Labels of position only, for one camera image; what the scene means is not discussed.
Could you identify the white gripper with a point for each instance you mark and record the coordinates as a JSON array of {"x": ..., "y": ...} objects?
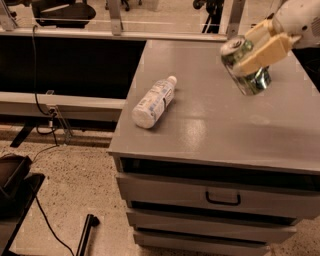
[{"x": 297, "y": 20}]

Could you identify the green soda can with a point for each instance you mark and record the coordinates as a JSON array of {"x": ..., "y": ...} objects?
[{"x": 237, "y": 57}]

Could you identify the white plastic bottle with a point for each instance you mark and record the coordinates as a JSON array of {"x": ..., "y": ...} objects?
[{"x": 150, "y": 108}]

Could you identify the grey drawer cabinet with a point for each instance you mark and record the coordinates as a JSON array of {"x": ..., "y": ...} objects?
[{"x": 213, "y": 138}]

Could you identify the black stand leg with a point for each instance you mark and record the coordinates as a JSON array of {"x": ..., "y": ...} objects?
[{"x": 90, "y": 222}]

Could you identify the grey metal railing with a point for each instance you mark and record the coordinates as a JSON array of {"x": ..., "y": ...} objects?
[{"x": 185, "y": 20}]

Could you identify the black bin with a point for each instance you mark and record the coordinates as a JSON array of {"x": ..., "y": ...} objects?
[{"x": 18, "y": 187}]

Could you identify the black drawer handle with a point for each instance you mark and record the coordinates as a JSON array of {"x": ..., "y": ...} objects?
[{"x": 233, "y": 199}]

